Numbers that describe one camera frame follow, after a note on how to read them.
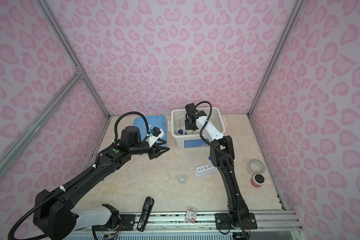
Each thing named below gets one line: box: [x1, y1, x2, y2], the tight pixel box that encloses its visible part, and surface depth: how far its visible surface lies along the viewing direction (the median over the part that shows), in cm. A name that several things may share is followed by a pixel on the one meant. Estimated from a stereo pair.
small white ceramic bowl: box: [177, 174, 186, 183], surface depth 87 cm
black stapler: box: [136, 196, 155, 232], surface depth 75 cm
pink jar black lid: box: [250, 173, 266, 188], surface depth 84 cm
